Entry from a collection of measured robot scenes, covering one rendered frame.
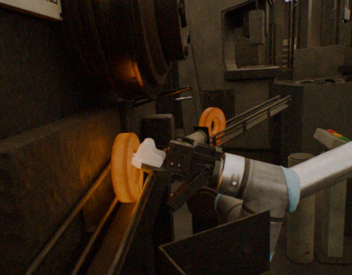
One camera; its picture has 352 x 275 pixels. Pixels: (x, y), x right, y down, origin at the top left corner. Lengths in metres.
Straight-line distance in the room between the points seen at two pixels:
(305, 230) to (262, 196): 0.99
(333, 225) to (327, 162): 0.86
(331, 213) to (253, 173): 1.07
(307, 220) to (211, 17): 2.46
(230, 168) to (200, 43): 2.96
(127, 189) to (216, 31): 2.98
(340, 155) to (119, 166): 0.57
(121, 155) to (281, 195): 0.33
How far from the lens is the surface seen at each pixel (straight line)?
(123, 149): 0.65
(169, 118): 1.05
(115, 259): 0.53
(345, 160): 0.92
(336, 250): 1.81
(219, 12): 3.53
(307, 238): 1.68
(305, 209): 1.61
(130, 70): 0.69
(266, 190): 0.67
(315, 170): 0.89
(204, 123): 1.28
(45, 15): 0.63
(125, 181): 0.65
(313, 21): 9.73
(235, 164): 0.67
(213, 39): 3.52
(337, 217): 1.73
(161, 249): 0.45
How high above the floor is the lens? 0.96
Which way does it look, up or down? 13 degrees down
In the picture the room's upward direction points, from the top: 4 degrees counter-clockwise
